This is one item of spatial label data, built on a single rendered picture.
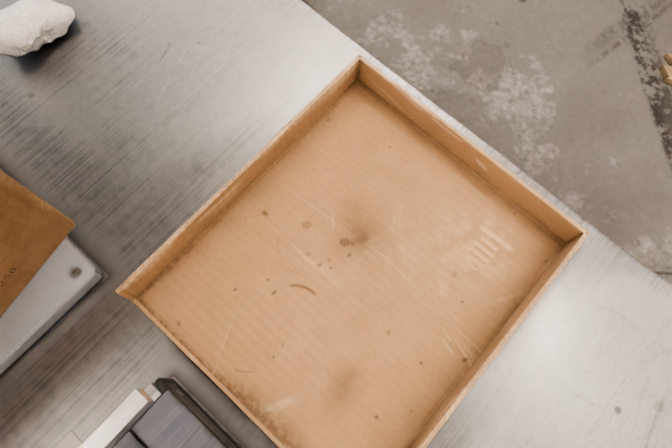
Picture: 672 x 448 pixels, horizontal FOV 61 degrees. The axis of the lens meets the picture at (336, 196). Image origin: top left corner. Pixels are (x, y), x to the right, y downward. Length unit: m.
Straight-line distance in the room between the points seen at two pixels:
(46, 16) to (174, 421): 0.40
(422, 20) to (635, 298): 1.23
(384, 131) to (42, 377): 0.37
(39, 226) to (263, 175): 0.19
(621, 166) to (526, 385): 1.16
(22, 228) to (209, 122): 0.19
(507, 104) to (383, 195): 1.09
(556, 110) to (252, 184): 1.20
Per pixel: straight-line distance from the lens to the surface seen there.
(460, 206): 0.54
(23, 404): 0.55
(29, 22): 0.64
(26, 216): 0.48
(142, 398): 0.38
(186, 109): 0.58
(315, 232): 0.51
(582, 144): 1.61
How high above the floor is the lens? 1.33
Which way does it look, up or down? 71 degrees down
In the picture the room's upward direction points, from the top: 5 degrees clockwise
